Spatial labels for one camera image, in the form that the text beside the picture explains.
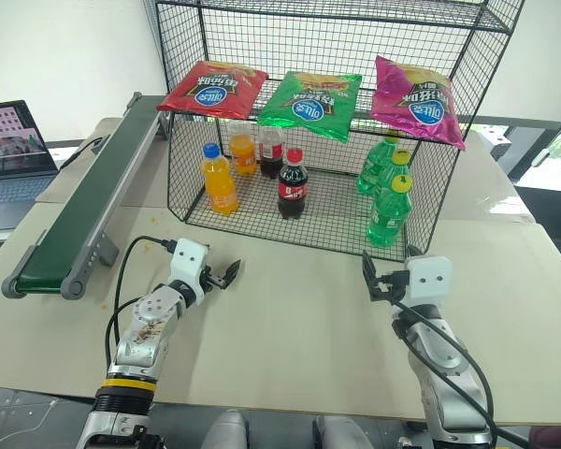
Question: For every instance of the green potato chips bag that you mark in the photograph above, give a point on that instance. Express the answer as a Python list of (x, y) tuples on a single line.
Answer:
[(308, 108)]

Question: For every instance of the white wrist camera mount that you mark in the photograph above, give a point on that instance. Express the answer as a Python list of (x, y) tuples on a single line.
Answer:
[(188, 262), (429, 279)]

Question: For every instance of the cola bottle without visible cap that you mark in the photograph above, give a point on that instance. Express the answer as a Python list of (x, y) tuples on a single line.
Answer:
[(270, 160)]

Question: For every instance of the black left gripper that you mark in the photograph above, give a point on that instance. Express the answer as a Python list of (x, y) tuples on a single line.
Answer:
[(211, 279)]

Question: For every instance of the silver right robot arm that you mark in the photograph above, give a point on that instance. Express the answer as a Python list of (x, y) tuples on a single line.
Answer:
[(439, 356)]

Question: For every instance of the grey rounded shape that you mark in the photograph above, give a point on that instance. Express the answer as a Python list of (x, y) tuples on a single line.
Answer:
[(229, 429), (343, 432)]

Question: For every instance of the magenta potato chips bag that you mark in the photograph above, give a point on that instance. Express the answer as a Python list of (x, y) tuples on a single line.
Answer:
[(416, 108)]

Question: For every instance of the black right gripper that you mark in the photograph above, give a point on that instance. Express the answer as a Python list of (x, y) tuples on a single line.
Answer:
[(392, 286)]

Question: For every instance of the grey laptop computer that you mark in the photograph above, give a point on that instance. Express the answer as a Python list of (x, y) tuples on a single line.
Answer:
[(9, 187)]

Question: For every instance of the beige cardboard table cover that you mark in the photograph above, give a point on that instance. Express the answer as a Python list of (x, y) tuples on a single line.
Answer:
[(285, 337)]

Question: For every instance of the cola bottle red cap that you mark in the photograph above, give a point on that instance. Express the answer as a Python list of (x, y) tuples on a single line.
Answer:
[(292, 192)]

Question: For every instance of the red potato chips bag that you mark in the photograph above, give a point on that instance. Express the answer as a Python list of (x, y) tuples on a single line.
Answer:
[(210, 91)]

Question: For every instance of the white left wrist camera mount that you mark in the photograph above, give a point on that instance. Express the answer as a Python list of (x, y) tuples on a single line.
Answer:
[(188, 262)]

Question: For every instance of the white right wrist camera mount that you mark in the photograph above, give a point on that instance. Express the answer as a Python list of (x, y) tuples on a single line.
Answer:
[(429, 279)]

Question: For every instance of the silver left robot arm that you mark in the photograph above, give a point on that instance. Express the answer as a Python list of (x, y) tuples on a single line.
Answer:
[(140, 337)]

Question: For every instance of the green soda bottle yellow cap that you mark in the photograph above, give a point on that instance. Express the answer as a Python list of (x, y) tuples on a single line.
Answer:
[(371, 169), (400, 169), (388, 216)]

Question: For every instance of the orange soda bottle blue cap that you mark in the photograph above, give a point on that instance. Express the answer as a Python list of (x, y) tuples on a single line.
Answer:
[(220, 187)]

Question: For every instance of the green conveyor belt grey frame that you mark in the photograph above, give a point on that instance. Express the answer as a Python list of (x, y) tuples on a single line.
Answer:
[(75, 201)]

